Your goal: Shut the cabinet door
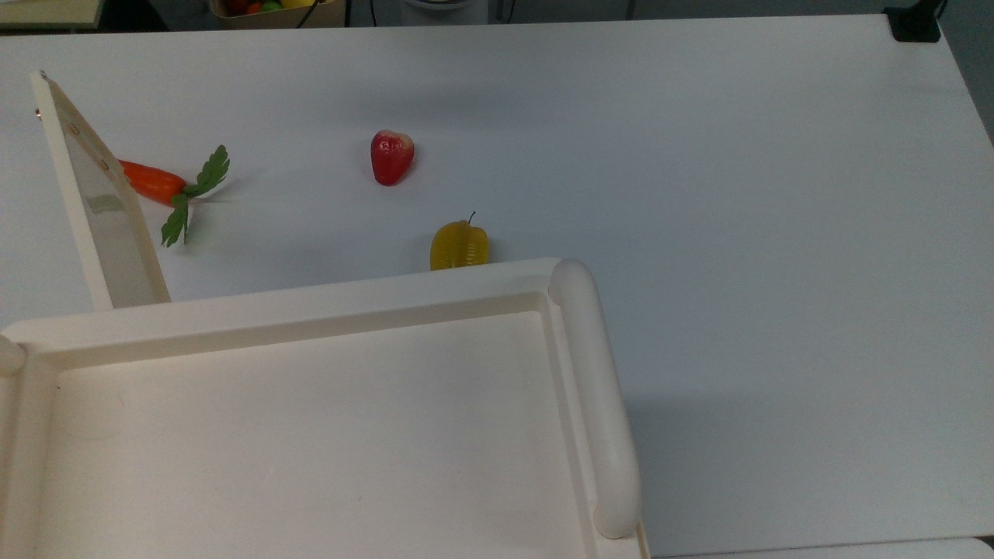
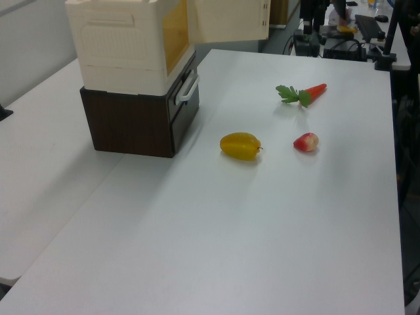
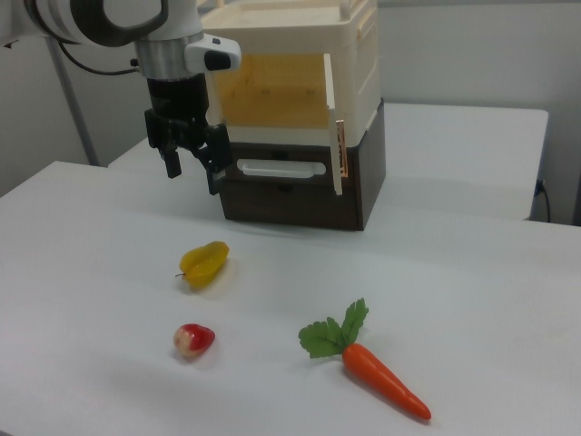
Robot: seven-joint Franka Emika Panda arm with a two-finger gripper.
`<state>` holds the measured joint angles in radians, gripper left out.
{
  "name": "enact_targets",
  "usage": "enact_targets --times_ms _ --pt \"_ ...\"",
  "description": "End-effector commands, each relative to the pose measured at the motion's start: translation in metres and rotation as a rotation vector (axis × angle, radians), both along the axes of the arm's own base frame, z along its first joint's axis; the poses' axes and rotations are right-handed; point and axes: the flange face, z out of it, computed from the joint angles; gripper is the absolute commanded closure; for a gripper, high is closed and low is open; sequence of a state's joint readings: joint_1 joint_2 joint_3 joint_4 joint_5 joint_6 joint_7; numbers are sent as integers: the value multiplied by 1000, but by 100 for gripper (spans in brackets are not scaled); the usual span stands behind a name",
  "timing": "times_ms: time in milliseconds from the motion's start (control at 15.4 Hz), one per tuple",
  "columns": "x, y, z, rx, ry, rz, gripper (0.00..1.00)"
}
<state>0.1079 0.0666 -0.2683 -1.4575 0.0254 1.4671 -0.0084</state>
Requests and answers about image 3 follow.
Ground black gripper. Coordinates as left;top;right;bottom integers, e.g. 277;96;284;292
143;74;232;196

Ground cream cabinet door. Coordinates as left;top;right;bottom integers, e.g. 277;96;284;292
322;52;351;197

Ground copper door handle strip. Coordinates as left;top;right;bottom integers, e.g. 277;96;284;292
336;118;351;177

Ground cream plastic toy cabinet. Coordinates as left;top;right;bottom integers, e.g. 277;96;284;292
199;0;385;147

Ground dark brown drawer base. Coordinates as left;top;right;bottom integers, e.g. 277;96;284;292
217;97;388;232

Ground yellow toy starfruit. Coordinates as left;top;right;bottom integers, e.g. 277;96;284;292
175;240;231;291

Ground orange toy carrot green leaves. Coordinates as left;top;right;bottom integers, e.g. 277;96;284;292
298;297;432;421

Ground white drawer handle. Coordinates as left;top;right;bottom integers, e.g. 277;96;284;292
235;158;329;178

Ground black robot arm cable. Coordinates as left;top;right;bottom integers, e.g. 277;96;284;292
54;39;140;76

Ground black wall power cable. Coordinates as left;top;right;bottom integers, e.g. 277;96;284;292
535;178;553;223

